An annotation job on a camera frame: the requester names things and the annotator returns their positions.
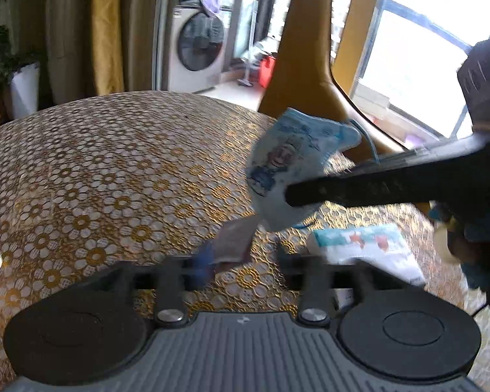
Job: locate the white plant pot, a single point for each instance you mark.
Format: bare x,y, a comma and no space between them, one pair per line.
24,91

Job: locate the small sachet packet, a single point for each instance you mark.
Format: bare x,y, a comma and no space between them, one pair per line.
232,244

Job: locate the white standing air conditioner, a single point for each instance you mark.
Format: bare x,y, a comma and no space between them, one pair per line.
69,49

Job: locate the yellow giraffe plush statue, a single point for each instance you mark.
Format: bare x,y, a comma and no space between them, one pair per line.
308,78

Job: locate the washing machine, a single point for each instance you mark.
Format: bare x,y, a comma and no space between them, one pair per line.
193,46

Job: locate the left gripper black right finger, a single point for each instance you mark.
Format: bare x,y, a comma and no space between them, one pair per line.
300,271

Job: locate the red bucket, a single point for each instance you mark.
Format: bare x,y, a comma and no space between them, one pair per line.
266,67

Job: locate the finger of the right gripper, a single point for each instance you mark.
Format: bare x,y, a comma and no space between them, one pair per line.
410,160
360,189

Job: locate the yellow curtain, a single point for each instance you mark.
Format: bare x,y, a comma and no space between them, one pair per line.
107,54

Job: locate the tissue pack white green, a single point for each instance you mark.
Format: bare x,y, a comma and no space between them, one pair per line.
381,246

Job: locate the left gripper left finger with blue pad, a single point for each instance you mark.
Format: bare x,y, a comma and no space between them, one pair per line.
199,269

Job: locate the lace patterned tablecloth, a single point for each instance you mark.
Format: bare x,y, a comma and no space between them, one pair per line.
141,175

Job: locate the blue printed face mask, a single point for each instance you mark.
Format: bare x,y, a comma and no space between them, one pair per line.
295,148

